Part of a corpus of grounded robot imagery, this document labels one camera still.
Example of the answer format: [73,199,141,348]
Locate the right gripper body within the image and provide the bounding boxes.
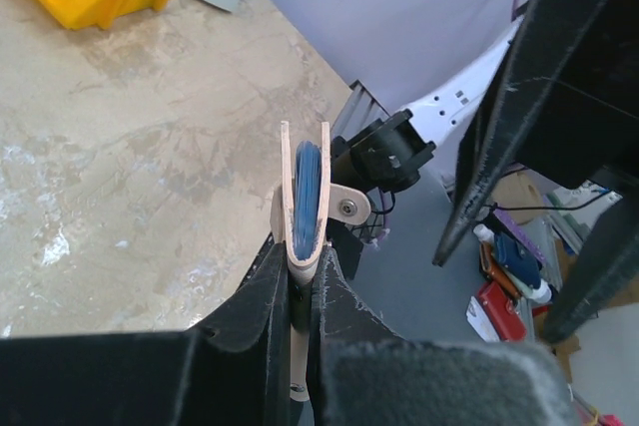
[516,0,638,195]

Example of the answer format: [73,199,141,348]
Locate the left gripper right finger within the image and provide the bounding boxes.
[309,248,577,425]

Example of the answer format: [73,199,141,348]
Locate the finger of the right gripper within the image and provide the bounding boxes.
[433,0,608,265]
[541,192,638,344]

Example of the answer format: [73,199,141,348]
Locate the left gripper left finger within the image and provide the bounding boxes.
[1,243,290,425]

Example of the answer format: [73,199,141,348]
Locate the beige leather card holder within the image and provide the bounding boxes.
[270,120,371,403]

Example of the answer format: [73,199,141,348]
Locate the blue credit cards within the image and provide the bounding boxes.
[293,141,321,260]

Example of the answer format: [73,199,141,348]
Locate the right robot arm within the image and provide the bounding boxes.
[333,0,638,342]

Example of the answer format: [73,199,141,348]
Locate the clutter of items on floor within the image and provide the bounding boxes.
[466,171,639,426]

